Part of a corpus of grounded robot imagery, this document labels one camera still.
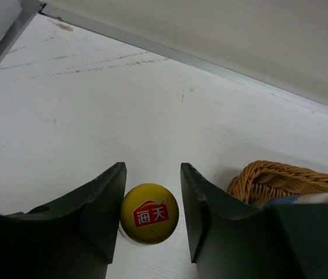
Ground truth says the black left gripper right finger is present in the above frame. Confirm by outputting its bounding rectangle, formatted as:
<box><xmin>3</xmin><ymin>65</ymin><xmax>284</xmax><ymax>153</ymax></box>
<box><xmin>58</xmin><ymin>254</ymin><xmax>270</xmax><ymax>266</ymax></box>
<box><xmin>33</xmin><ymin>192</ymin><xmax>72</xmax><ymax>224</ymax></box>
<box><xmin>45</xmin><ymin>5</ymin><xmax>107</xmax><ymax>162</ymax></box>
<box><xmin>181</xmin><ymin>163</ymin><xmax>328</xmax><ymax>278</ymax></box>

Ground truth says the blue label bead bottle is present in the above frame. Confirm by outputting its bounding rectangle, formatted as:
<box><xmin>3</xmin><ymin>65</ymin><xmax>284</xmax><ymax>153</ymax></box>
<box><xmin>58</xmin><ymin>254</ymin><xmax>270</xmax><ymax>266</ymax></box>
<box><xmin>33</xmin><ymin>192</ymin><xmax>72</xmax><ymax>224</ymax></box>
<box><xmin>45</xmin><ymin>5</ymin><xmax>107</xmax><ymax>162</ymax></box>
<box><xmin>262</xmin><ymin>193</ymin><xmax>328</xmax><ymax>208</ymax></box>

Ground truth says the red sauce bottle yellow cap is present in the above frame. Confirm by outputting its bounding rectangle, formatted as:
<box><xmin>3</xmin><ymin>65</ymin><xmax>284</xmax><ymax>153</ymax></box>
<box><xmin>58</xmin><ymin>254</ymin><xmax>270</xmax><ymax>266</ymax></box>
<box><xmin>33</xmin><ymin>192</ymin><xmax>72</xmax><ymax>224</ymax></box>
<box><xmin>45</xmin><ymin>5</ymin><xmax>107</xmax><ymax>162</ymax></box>
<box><xmin>119</xmin><ymin>183</ymin><xmax>179</xmax><ymax>246</ymax></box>

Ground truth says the brown wicker divided basket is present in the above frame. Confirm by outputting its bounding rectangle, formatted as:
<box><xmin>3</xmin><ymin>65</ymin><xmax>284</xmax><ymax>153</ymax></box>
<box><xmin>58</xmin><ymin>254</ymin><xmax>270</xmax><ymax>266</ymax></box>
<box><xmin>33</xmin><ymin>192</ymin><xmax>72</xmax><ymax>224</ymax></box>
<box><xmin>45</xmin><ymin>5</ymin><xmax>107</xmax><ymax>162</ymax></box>
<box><xmin>227</xmin><ymin>160</ymin><xmax>328</xmax><ymax>208</ymax></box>

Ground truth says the aluminium table edge rail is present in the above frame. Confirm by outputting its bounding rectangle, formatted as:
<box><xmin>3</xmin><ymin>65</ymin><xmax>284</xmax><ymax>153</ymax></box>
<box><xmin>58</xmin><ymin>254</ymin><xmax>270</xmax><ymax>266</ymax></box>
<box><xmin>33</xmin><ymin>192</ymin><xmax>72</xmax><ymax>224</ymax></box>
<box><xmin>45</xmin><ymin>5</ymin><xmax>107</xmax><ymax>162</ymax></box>
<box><xmin>0</xmin><ymin>1</ymin><xmax>328</xmax><ymax>115</ymax></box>

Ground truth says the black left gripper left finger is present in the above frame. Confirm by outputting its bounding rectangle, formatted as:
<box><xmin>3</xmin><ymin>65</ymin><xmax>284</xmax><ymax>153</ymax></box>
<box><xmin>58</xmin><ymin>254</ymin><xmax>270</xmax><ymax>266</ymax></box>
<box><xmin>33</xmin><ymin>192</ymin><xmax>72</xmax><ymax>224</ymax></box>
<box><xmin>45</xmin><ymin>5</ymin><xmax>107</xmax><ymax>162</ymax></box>
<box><xmin>0</xmin><ymin>162</ymin><xmax>127</xmax><ymax>278</ymax></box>

